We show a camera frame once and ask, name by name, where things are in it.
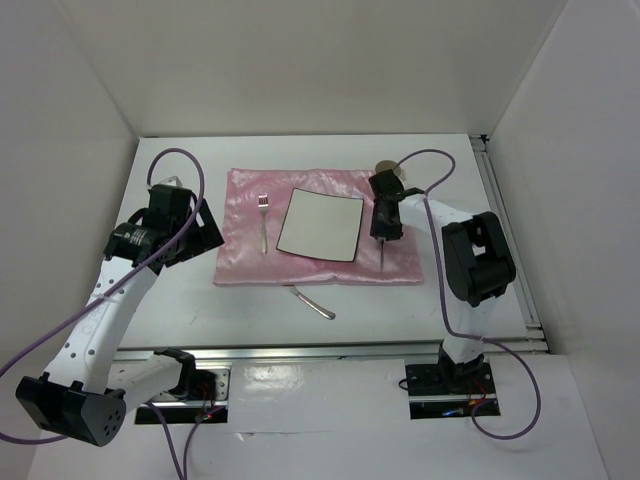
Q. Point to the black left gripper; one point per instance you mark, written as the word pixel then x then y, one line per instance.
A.
pixel 207 235

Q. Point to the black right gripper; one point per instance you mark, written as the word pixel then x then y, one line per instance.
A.
pixel 376 229

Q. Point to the silver spoon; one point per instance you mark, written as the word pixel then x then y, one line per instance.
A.
pixel 381 255

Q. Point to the white square plate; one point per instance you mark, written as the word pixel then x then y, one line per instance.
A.
pixel 321 226

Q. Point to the beige paper cup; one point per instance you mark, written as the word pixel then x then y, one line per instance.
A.
pixel 389 165

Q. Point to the pink rose satin cloth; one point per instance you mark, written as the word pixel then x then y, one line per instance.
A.
pixel 241 263

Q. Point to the silver fork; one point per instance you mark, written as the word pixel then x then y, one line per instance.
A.
pixel 263 206

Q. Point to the silver table knife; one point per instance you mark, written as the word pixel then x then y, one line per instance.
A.
pixel 325 313

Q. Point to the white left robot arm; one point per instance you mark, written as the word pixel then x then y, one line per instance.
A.
pixel 78 395

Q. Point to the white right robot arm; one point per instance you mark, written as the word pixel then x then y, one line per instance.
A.
pixel 477 269

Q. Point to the aluminium right side rail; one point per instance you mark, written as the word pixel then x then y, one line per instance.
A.
pixel 535 333

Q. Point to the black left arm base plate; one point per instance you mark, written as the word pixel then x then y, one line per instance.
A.
pixel 207 401

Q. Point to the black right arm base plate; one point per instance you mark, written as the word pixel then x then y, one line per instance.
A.
pixel 430 397

